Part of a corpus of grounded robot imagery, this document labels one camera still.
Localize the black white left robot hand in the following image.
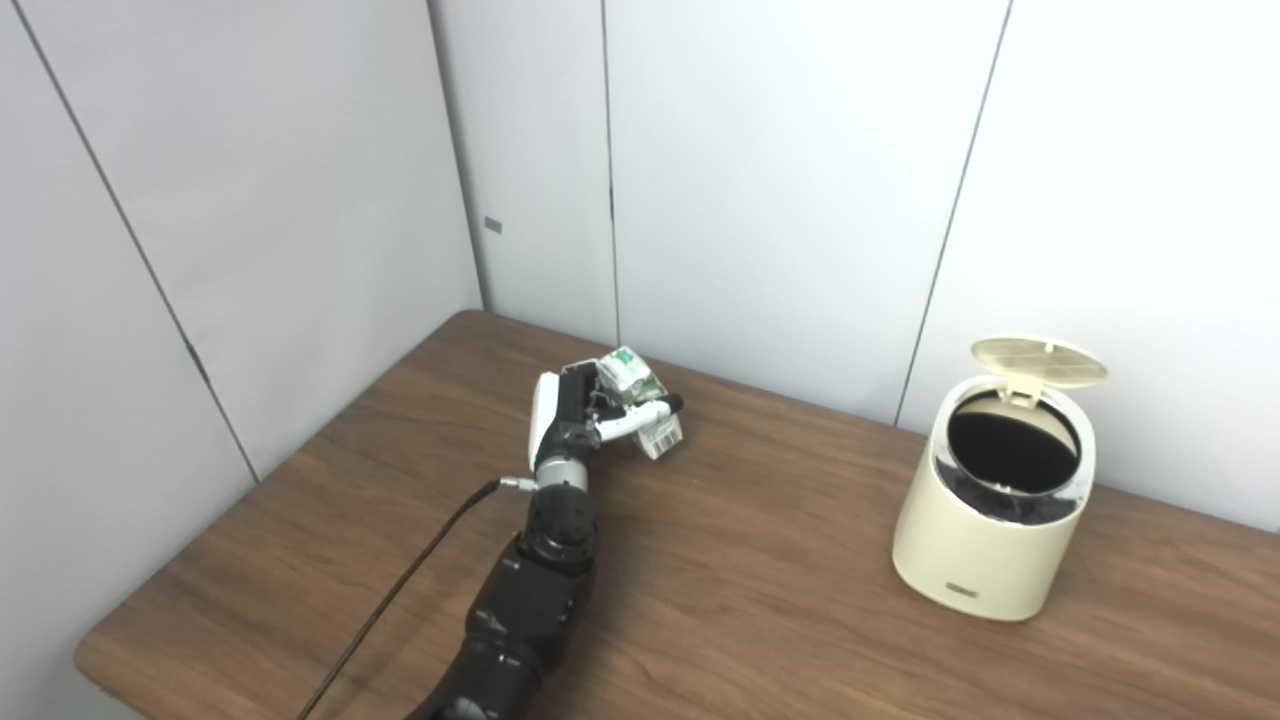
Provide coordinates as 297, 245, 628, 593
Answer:
528, 362, 686, 471

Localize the green white milk carton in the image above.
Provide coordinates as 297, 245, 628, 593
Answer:
597, 346, 686, 461

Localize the cream-colored bin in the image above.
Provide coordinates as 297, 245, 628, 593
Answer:
892, 335, 1109, 623

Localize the round cream bin lid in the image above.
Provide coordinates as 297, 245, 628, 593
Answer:
971, 335, 1109, 401

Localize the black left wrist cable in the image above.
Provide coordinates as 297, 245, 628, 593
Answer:
295, 477, 541, 720

